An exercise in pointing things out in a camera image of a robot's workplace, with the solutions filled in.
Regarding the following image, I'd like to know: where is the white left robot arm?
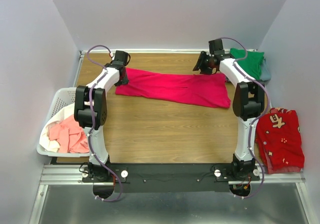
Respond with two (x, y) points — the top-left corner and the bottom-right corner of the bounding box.
(74, 49), (131, 182)

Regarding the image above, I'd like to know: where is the peach pink garment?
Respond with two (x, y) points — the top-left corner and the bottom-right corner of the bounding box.
(46, 115), (89, 153)

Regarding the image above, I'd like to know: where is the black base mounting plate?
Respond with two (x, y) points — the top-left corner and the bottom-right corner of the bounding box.
(79, 163), (260, 196)

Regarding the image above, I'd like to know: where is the white cream garment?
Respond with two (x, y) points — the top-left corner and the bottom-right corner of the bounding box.
(39, 103), (75, 153)

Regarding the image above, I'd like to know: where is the green folded t shirt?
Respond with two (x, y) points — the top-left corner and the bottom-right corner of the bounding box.
(230, 48), (265, 80)

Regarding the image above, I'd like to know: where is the magenta t shirt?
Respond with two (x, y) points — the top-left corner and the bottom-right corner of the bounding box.
(115, 68), (231, 109)

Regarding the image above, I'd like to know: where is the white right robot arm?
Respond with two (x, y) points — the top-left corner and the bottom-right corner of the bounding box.
(193, 38), (270, 181)

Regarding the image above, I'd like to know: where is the white laundry basket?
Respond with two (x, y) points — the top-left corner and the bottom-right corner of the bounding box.
(36, 87), (89, 158)

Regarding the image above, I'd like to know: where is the red patterned folded t shirt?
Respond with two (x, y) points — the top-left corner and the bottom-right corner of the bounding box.
(255, 108), (305, 174)

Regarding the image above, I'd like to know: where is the grey blue folded t shirt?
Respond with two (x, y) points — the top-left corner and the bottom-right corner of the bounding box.
(224, 59), (272, 83)

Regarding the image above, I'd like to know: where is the aluminium frame rail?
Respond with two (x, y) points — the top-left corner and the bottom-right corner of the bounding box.
(30, 164), (318, 224)

